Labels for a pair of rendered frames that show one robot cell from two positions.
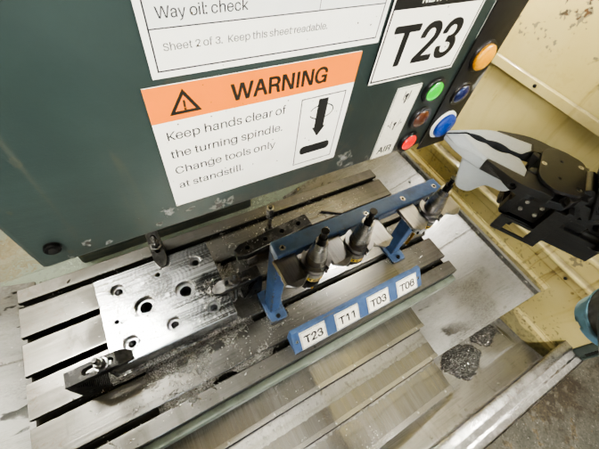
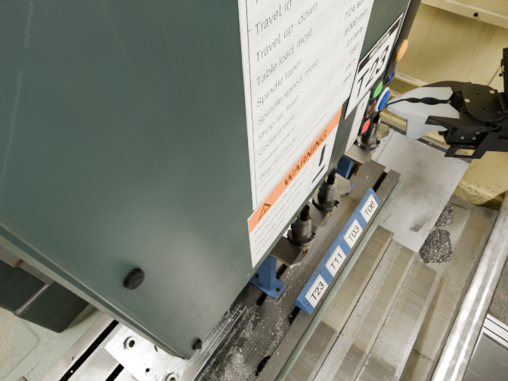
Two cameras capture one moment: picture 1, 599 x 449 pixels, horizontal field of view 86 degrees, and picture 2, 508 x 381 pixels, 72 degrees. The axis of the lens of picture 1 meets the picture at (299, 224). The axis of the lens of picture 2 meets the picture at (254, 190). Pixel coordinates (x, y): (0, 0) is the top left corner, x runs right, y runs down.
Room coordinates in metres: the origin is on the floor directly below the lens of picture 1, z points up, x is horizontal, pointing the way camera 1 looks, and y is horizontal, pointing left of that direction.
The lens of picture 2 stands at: (0.02, 0.12, 1.93)
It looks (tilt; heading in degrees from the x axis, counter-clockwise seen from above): 57 degrees down; 347
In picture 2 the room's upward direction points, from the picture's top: 3 degrees counter-clockwise
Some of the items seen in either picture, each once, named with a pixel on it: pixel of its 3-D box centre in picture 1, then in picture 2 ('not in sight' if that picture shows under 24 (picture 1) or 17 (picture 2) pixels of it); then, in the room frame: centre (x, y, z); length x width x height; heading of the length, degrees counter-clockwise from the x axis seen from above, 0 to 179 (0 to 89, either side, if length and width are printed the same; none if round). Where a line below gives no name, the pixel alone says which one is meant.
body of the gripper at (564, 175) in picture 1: (564, 206); (490, 122); (0.28, -0.29, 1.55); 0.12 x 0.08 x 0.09; 68
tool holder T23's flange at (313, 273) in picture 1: (315, 261); (301, 233); (0.33, -0.05, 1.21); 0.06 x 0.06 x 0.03
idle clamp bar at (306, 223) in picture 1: (273, 240); not in sight; (0.54, 0.07, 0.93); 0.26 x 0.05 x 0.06; 133
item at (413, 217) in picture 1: (414, 217); (357, 154); (0.50, -0.26, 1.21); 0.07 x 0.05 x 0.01; 38
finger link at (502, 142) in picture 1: (478, 155); (414, 108); (0.33, -0.20, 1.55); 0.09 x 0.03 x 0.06; 68
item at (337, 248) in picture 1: (337, 251); (314, 215); (0.37, -0.09, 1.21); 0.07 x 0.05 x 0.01; 38
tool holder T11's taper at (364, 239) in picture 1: (364, 231); (328, 188); (0.40, -0.13, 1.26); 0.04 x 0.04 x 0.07
